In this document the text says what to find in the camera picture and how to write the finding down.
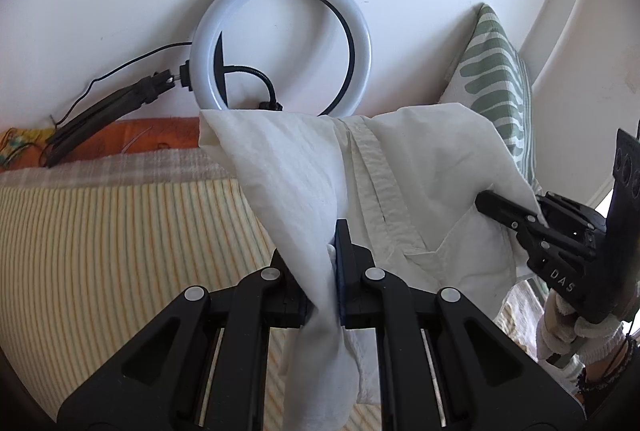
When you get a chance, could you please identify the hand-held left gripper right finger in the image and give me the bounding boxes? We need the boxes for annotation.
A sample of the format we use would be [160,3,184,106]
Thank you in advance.
[334,219,587,431]

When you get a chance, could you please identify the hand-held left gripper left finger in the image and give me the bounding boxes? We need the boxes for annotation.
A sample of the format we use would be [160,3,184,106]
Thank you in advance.
[56,250,315,431]

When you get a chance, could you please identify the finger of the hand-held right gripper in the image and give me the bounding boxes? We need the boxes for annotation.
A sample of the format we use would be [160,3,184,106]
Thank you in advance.
[475,190,598,262]

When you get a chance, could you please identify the white shirt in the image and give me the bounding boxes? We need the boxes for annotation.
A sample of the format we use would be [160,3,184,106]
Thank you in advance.
[197,101,546,431]

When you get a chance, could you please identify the person's right forearm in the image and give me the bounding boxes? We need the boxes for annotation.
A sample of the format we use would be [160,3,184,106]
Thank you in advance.
[575,336,640,407]

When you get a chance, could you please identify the person's right hand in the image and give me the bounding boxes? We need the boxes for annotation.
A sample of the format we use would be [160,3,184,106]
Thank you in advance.
[536,293,638,364]

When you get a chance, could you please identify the green patterned pillow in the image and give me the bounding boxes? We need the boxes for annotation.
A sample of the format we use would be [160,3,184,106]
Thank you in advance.
[440,3,538,184]

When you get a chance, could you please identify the yellow striped blanket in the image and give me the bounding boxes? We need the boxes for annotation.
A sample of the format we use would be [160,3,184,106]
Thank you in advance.
[0,176,551,431]

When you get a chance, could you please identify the orange patterned bed sheet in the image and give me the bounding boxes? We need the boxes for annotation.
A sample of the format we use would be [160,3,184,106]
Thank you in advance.
[0,116,203,172]

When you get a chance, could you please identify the beige plaid bed sheet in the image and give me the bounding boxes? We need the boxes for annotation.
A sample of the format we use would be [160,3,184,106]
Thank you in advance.
[0,146,241,192]

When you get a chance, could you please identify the black beaded bracelet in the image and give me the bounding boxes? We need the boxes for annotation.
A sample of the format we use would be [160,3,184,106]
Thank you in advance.
[575,333,638,394]

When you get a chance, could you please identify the white ring light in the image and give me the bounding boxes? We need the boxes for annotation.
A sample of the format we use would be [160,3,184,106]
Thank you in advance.
[189,0,373,118]

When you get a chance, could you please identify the black ring light stand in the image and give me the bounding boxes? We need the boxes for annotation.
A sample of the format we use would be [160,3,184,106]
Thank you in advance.
[44,61,193,169]

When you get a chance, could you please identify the black ring light cable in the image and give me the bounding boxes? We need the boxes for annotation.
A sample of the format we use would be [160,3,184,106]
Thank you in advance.
[50,42,193,126]

